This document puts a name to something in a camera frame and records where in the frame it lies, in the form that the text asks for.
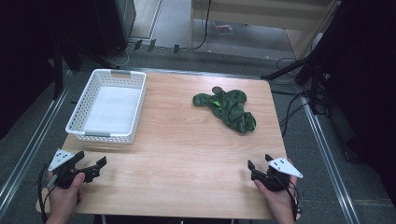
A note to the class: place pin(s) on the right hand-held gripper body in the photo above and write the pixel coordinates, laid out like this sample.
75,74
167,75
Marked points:
274,179

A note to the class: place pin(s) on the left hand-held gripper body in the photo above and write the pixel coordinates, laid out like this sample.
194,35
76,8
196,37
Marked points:
63,174

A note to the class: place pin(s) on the green fleece pet garment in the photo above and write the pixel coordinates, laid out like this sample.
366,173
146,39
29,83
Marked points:
229,109

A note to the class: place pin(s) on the person's right hand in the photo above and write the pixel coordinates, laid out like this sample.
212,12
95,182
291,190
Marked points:
277,203

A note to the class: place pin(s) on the person's left hand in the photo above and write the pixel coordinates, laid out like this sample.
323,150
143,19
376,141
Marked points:
63,202

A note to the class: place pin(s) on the white perforated plastic basket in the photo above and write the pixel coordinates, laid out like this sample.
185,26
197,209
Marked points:
109,109

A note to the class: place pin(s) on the black metal stand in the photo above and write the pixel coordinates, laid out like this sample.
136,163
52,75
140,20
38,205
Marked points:
314,74
59,68

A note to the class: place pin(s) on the black cabinet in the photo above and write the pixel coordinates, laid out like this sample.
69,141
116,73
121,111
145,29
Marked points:
115,25

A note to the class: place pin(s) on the red booklet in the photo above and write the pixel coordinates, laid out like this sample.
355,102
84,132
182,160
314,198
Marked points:
224,29

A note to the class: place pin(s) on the light wooden furniture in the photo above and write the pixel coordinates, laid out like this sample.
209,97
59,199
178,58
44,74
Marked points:
264,14

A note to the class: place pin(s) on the metal floor rail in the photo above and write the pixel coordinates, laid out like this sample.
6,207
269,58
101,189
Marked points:
34,146
330,161

